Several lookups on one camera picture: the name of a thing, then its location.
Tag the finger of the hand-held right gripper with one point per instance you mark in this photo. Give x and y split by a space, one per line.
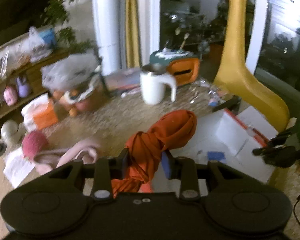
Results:
281 138
277 155

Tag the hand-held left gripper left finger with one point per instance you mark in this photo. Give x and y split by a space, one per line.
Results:
125 162

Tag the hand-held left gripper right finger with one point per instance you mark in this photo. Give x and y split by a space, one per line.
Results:
167 166

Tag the red cloth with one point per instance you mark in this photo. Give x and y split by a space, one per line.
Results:
165 130

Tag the pink cloth headband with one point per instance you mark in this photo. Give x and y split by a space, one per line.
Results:
72 155

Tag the red cardboard box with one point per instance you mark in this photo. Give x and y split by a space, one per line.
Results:
215 135

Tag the black remote control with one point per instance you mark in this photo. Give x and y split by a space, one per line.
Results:
230 103

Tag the white mug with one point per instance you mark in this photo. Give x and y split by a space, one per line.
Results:
152 87

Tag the stack of books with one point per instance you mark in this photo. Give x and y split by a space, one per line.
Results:
125 78

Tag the pink knitted hat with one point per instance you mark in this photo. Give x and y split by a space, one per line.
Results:
35 143

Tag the orange white tissue pack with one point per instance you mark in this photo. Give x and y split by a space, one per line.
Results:
41 115

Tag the orange green tissue box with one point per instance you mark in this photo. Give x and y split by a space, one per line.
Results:
183 70

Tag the yellow giraffe toy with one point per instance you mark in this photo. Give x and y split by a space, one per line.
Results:
235 42

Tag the plastic bag of fruit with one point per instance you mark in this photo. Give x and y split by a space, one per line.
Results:
70 70

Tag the white paper sheet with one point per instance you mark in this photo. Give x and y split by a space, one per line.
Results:
17 170

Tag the green round bowl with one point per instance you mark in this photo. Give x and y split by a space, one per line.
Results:
11 131

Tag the grey phone stand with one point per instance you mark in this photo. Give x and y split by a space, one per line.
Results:
0 150

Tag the wooden television cabinet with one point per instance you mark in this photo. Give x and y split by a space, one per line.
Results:
37 72

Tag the yellow curtain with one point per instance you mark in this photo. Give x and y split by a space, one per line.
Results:
133 30

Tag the clear plastic bag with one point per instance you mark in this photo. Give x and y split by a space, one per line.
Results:
37 47

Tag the blue pack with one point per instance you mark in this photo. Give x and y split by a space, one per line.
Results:
50 37

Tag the white standing air conditioner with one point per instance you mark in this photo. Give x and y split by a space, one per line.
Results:
107 17

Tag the clear bag of oranges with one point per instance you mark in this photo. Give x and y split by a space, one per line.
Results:
15 58

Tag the green potted tree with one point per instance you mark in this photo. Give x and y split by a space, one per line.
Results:
57 12

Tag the black television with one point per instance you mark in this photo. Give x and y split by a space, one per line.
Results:
15 17

